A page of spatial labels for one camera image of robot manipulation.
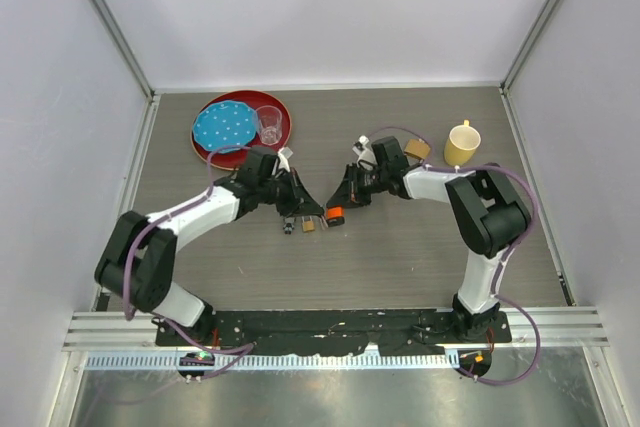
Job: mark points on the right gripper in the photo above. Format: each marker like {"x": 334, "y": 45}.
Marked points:
{"x": 350, "y": 192}

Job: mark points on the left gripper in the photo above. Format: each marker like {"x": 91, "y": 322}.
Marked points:
{"x": 299, "y": 200}

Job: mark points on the small brass padlock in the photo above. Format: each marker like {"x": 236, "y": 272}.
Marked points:
{"x": 308, "y": 224}

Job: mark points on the orange black padlock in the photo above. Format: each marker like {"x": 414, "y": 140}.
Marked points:
{"x": 335, "y": 216}

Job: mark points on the panda keychain with keys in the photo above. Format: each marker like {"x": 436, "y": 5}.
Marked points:
{"x": 289, "y": 225}

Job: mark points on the large brass padlock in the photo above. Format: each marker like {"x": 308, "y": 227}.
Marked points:
{"x": 417, "y": 149}

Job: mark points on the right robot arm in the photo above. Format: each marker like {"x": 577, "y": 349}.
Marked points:
{"x": 490, "y": 215}

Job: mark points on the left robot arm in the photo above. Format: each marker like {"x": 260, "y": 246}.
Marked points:
{"x": 138, "y": 261}

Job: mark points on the clear plastic cup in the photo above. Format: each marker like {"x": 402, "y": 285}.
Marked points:
{"x": 269, "y": 124}

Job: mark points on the red round tray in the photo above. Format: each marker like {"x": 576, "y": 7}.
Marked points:
{"x": 254, "y": 99}

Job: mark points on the blue dotted plate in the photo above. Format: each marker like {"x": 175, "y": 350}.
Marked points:
{"x": 225, "y": 126}

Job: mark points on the beige mug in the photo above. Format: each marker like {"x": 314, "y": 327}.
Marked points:
{"x": 462, "y": 142}

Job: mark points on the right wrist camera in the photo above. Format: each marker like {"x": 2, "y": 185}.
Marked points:
{"x": 363, "y": 152}

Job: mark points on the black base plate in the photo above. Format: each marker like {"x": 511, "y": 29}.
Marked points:
{"x": 338, "y": 333}

